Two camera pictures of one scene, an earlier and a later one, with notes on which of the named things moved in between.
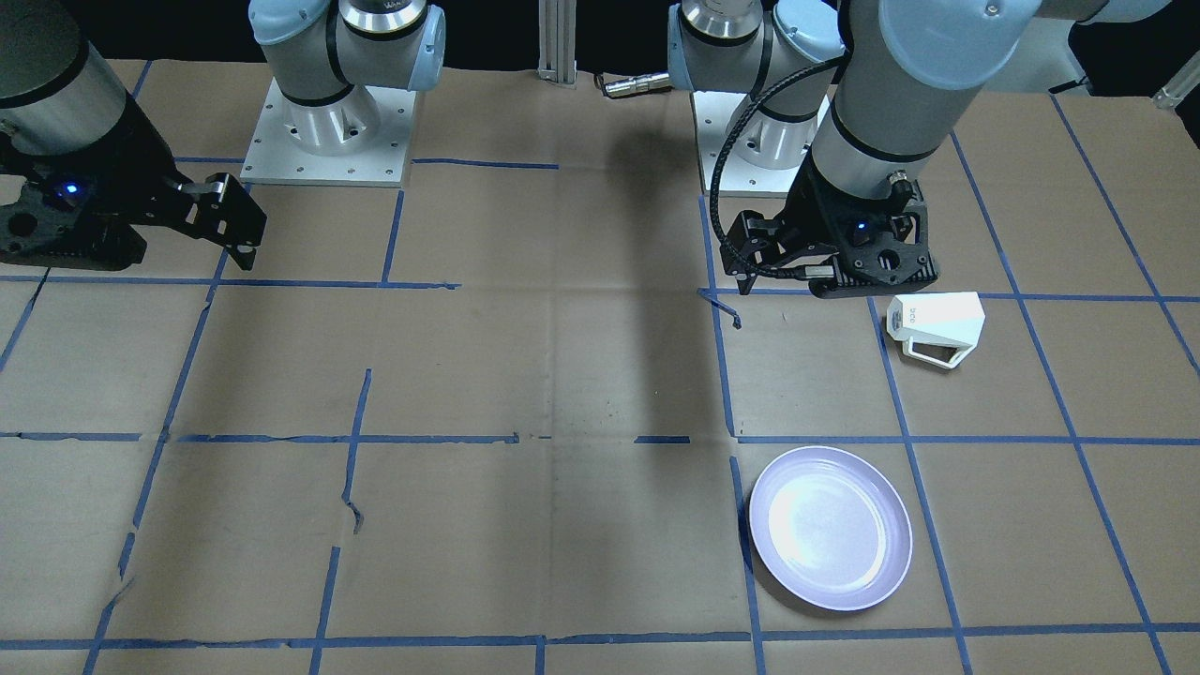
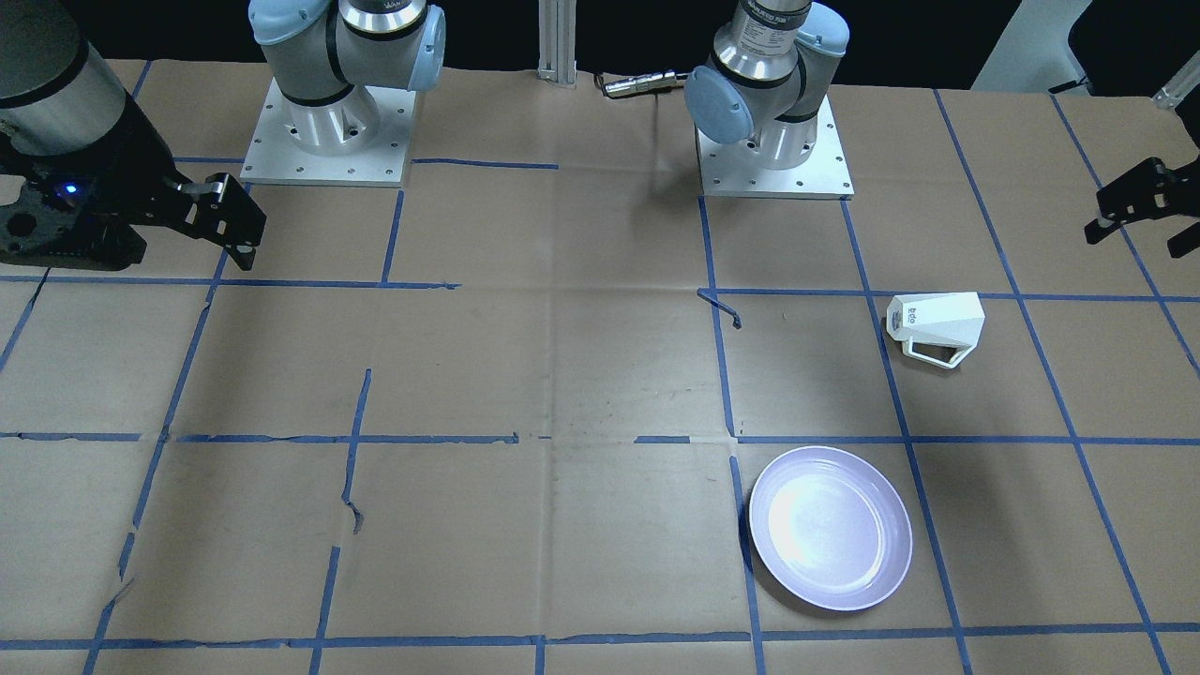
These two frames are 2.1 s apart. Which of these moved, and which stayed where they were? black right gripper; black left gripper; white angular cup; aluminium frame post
Moved: black left gripper
Stayed: white angular cup; black right gripper; aluminium frame post
